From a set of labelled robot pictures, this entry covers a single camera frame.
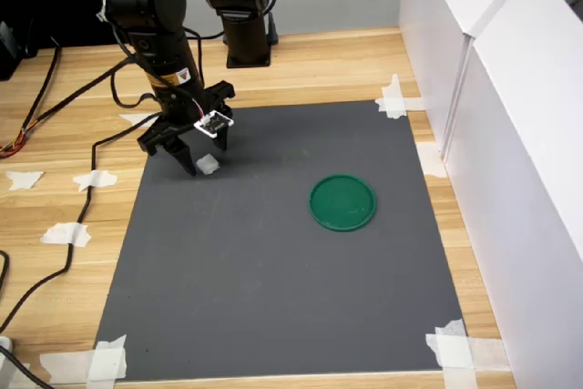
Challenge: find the black camera cable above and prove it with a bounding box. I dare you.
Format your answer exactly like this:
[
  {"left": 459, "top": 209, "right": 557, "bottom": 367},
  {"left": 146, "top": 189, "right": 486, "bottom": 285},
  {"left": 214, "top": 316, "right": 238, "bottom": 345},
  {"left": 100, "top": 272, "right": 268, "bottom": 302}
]
[{"left": 0, "top": 24, "right": 204, "bottom": 333}]

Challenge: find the black box device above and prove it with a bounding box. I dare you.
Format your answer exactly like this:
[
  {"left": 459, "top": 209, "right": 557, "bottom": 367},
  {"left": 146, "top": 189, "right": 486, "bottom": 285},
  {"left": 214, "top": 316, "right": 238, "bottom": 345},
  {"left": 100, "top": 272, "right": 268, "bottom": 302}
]
[{"left": 0, "top": 19, "right": 25, "bottom": 83}]

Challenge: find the white tape piece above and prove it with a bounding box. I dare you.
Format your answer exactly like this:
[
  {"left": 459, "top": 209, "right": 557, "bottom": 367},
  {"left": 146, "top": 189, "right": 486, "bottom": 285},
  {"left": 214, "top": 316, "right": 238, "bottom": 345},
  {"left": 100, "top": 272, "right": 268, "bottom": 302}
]
[
  {"left": 415, "top": 141, "right": 451, "bottom": 179},
  {"left": 118, "top": 112, "right": 161, "bottom": 129},
  {"left": 5, "top": 169, "right": 46, "bottom": 192},
  {"left": 38, "top": 333, "right": 128, "bottom": 384},
  {"left": 71, "top": 169, "right": 118, "bottom": 193},
  {"left": 39, "top": 221, "right": 92, "bottom": 249},
  {"left": 374, "top": 73, "right": 424, "bottom": 120},
  {"left": 424, "top": 318, "right": 512, "bottom": 389}
]

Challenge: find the white partition box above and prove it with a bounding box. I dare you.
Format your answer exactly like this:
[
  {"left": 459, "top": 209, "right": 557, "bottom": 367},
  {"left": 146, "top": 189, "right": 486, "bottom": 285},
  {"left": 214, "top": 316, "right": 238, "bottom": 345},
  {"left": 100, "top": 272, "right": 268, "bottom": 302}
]
[
  {"left": 397, "top": 0, "right": 534, "bottom": 168},
  {"left": 444, "top": 0, "right": 583, "bottom": 389}
]

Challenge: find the multicolour wire bundle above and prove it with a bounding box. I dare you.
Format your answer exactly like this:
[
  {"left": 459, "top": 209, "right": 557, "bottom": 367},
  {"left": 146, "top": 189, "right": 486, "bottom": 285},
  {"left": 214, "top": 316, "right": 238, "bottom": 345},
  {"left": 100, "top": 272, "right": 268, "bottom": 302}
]
[{"left": 0, "top": 45, "right": 63, "bottom": 160}]

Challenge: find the small white plastic terminal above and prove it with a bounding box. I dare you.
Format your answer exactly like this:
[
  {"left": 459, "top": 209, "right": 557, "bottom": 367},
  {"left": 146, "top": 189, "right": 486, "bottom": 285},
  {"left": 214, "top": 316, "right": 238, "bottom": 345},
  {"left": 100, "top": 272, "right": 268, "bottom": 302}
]
[{"left": 195, "top": 154, "right": 220, "bottom": 176}]

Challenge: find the small white camera box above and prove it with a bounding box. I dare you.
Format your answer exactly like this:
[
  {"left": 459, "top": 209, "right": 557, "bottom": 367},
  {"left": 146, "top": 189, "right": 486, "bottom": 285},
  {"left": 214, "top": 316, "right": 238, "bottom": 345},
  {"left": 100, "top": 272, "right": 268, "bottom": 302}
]
[{"left": 192, "top": 110, "right": 236, "bottom": 140}]

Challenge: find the round green lid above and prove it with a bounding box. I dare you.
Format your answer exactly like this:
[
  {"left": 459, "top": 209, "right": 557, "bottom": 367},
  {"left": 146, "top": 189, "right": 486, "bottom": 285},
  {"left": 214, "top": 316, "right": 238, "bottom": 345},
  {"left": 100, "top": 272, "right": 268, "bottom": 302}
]
[{"left": 309, "top": 173, "right": 378, "bottom": 233}]

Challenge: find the dark grey mat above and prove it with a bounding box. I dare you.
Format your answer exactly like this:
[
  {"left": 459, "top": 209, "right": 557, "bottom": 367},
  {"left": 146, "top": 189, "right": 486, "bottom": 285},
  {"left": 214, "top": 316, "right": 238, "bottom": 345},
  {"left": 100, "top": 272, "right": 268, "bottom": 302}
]
[{"left": 93, "top": 99, "right": 468, "bottom": 384}]

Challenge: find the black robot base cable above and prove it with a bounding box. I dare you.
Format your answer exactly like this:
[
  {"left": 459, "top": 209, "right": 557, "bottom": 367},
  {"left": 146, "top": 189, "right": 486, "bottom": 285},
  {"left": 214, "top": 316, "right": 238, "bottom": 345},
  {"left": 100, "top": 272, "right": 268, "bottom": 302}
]
[{"left": 265, "top": 0, "right": 281, "bottom": 47}]

